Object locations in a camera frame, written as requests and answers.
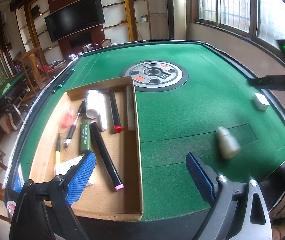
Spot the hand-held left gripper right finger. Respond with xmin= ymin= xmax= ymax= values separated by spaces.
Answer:
xmin=186 ymin=152 xmax=274 ymax=240

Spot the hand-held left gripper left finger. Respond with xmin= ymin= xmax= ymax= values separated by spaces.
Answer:
xmin=9 ymin=151 xmax=96 ymax=240

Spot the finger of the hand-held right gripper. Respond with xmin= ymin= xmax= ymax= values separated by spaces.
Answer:
xmin=247 ymin=74 xmax=285 ymax=90

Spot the white eraser block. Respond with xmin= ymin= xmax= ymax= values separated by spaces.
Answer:
xmin=54 ymin=155 xmax=94 ymax=187

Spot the yellow pencil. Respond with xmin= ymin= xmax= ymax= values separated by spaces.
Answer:
xmin=55 ymin=134 xmax=61 ymax=165

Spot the black marker with pink end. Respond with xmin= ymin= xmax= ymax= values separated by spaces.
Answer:
xmin=90 ymin=121 xmax=125 ymax=192

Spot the dark green tube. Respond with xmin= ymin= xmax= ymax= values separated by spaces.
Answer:
xmin=79 ymin=118 xmax=92 ymax=154

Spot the shallow cardboard box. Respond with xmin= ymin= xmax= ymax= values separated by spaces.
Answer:
xmin=30 ymin=76 xmax=144 ymax=222

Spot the small white dropper bottle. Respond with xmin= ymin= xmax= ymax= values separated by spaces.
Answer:
xmin=216 ymin=126 xmax=241 ymax=160

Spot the black ballpoint pen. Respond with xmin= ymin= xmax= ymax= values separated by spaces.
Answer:
xmin=64 ymin=101 xmax=86 ymax=147

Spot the clear packet with red bits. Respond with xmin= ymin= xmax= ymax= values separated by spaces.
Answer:
xmin=60 ymin=109 xmax=79 ymax=133

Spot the short white tube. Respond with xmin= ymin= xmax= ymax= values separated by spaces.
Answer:
xmin=98 ymin=93 xmax=108 ymax=131

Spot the white bottle with label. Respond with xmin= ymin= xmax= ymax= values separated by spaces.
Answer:
xmin=86 ymin=89 xmax=100 ymax=119

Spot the white power adapter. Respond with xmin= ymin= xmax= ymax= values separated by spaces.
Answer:
xmin=253 ymin=92 xmax=269 ymax=111

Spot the black marker with red end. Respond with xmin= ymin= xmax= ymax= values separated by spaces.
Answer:
xmin=108 ymin=87 xmax=122 ymax=133

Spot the large barred window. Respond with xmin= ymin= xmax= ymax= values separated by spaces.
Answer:
xmin=195 ymin=0 xmax=285 ymax=63

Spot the grey round stick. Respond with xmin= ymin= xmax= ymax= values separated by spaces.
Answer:
xmin=125 ymin=85 xmax=136 ymax=131

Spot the dark pen with green tip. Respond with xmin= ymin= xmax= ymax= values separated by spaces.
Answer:
xmin=52 ymin=71 xmax=71 ymax=94
xmin=58 ymin=69 xmax=75 ymax=88

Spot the round mahjong table centre panel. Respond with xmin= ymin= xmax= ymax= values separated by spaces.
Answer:
xmin=119 ymin=60 xmax=189 ymax=92

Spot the green side table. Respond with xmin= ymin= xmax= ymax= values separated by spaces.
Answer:
xmin=5 ymin=72 xmax=30 ymax=98

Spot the tall beige air conditioner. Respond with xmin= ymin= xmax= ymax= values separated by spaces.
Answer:
xmin=165 ymin=0 xmax=186 ymax=40

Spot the wooden chair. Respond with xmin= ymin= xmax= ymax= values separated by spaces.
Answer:
xmin=19 ymin=45 xmax=50 ymax=90

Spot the black flat television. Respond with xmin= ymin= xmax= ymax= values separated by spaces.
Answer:
xmin=44 ymin=0 xmax=106 ymax=43

